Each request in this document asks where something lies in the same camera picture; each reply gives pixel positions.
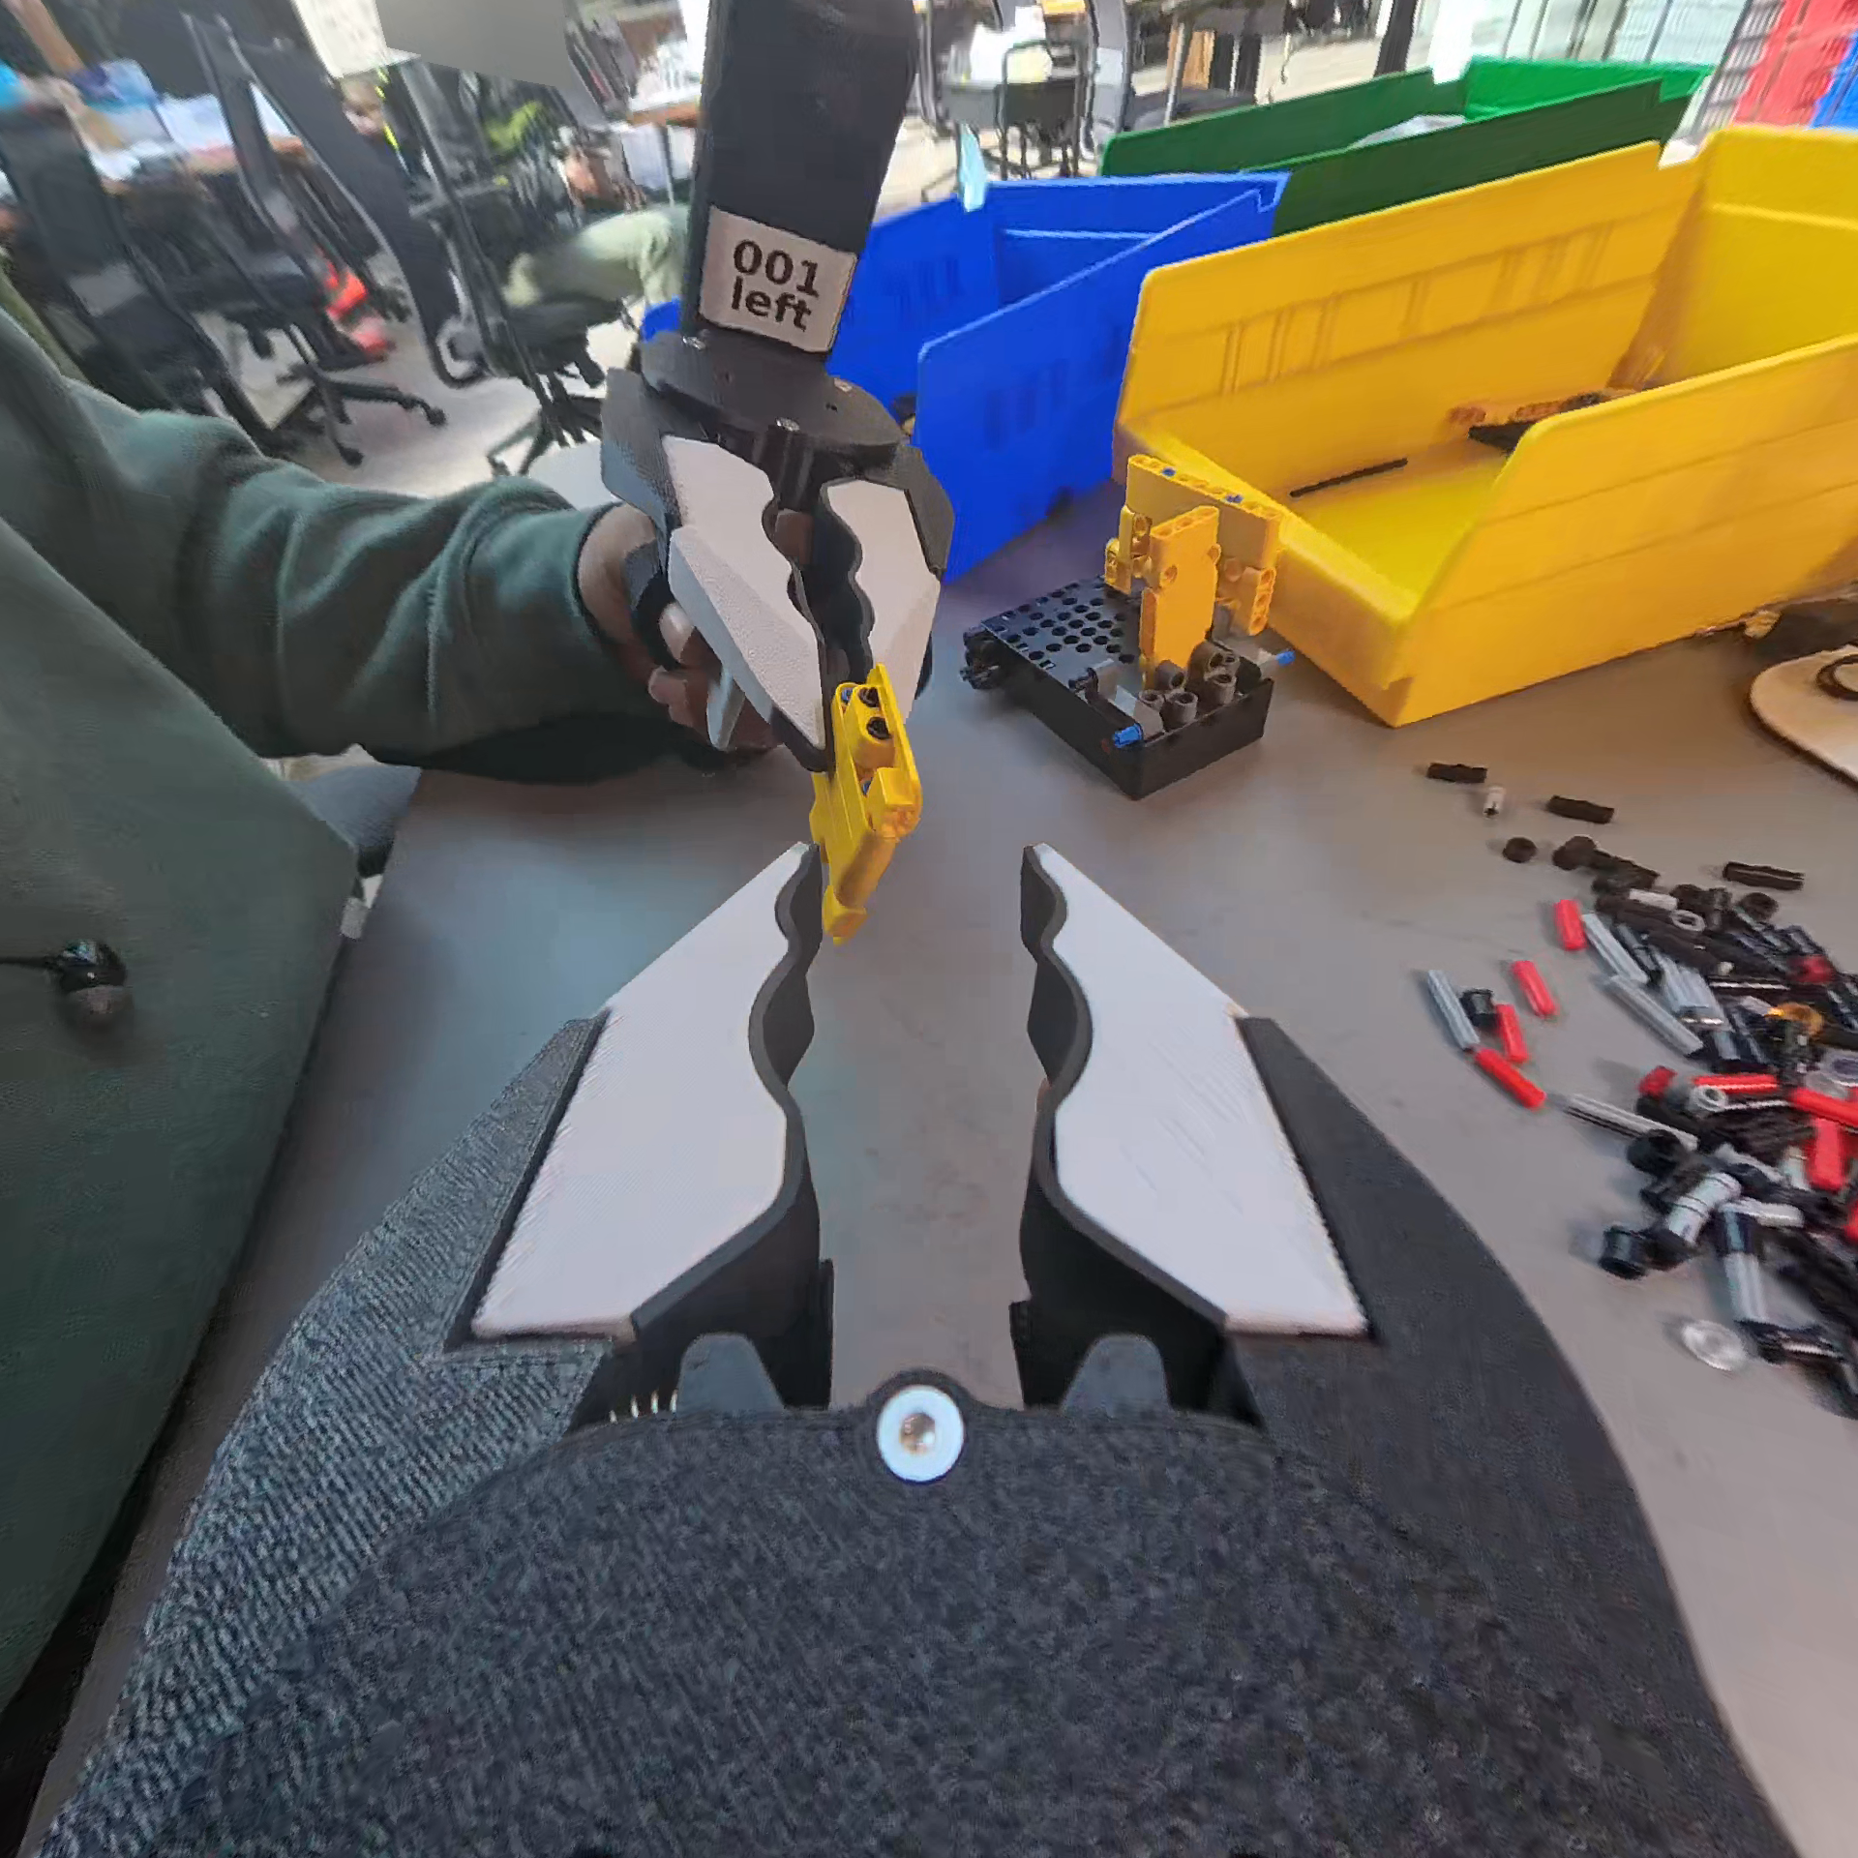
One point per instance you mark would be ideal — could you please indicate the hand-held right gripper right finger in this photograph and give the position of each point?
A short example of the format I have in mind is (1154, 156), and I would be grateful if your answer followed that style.
(1191, 1176)

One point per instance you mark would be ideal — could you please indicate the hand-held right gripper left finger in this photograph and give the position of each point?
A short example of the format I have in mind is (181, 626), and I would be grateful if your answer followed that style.
(654, 1176)

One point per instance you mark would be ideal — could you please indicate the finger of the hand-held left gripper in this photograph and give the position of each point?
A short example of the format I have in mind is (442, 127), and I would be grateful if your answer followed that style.
(894, 581)
(741, 581)

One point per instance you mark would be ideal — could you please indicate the yellow lego subassembly blue pins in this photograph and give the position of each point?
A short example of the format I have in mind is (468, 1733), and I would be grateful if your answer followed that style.
(865, 812)

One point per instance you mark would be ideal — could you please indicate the person's left forearm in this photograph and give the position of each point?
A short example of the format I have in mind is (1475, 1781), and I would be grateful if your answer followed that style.
(364, 610)

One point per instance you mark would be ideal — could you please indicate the lego model on black base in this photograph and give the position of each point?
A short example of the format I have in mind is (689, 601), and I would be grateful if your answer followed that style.
(1162, 727)

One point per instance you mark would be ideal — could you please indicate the pile of small lego pieces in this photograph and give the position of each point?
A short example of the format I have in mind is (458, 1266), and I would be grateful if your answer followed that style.
(1715, 1016)

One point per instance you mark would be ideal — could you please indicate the lego tracked assembly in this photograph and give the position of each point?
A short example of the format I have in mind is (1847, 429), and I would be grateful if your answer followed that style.
(1541, 408)

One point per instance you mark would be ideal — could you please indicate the person's left hand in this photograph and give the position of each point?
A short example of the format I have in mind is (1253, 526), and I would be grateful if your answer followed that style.
(612, 581)

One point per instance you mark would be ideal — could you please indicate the blue storage bin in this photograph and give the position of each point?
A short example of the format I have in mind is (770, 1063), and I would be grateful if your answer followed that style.
(1045, 378)

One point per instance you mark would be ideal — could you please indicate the black office chair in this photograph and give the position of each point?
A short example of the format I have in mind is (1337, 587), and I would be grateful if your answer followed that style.
(276, 291)
(509, 336)

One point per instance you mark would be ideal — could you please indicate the black earbud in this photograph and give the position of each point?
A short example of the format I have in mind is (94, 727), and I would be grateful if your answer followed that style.
(91, 966)

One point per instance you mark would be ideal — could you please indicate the green storage bin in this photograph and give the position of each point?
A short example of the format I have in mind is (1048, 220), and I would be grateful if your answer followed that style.
(1454, 159)

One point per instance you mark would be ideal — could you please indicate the yellow storage bin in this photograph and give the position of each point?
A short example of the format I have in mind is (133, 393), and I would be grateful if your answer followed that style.
(1597, 581)

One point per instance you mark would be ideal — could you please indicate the pale document stand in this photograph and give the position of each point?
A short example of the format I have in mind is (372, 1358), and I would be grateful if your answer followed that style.
(1792, 742)

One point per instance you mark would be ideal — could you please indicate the shelf of coloured bins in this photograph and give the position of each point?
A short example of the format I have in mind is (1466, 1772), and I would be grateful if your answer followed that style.
(1786, 60)

